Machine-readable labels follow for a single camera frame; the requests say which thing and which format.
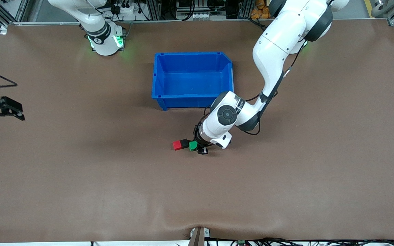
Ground blue plastic bin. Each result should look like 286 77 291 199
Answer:
152 52 234 111

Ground orange snack bags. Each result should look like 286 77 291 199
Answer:
251 0 270 19

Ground white power strip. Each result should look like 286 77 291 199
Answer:
113 2 140 15

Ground grey tube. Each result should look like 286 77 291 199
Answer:
371 0 390 18

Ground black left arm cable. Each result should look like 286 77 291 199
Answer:
202 40 307 136

